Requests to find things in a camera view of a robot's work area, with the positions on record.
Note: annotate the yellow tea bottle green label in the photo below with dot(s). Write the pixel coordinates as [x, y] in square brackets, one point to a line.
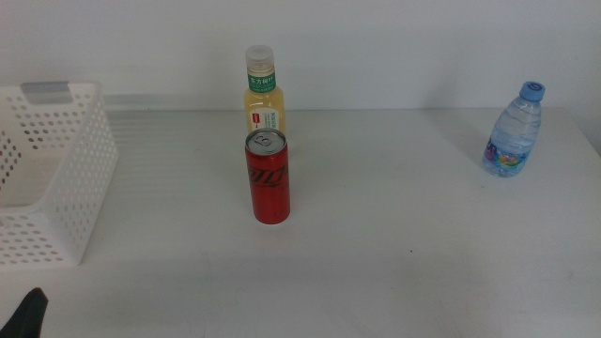
[263, 101]

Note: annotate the white perforated plastic basket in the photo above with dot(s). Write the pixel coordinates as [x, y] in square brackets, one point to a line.
[80, 188]

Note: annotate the clear water bottle blue cap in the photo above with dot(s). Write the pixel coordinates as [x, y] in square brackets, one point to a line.
[514, 131]

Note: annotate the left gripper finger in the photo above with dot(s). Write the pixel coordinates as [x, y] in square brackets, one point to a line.
[26, 317]

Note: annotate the red soda can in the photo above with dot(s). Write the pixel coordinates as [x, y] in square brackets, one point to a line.
[270, 188]

